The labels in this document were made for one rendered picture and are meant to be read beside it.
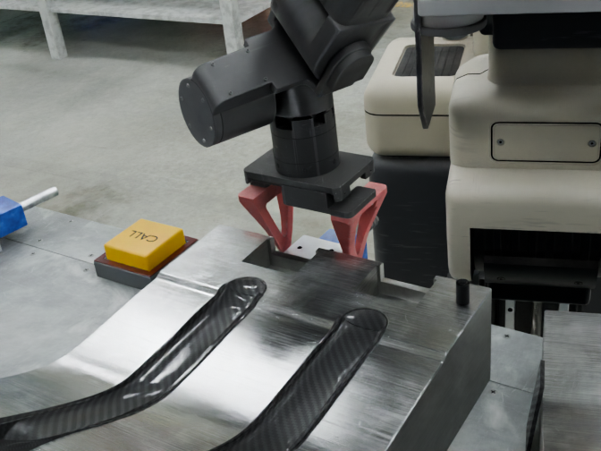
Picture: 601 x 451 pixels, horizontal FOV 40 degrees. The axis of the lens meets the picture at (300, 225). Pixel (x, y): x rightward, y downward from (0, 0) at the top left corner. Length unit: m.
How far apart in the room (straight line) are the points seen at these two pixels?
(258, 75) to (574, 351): 0.31
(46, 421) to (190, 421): 0.09
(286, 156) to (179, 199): 2.10
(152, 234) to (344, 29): 0.37
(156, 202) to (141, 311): 2.14
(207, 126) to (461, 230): 0.44
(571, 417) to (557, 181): 0.45
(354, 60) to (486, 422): 0.29
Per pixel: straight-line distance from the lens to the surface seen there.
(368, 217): 0.75
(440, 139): 1.28
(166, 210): 2.75
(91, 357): 0.65
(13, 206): 1.01
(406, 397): 0.56
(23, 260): 0.97
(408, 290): 0.68
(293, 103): 0.69
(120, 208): 2.83
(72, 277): 0.92
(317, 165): 0.71
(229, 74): 0.65
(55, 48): 4.50
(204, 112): 0.65
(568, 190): 0.99
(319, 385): 0.58
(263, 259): 0.73
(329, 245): 0.78
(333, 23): 0.61
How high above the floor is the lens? 1.26
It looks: 30 degrees down
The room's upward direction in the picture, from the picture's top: 7 degrees counter-clockwise
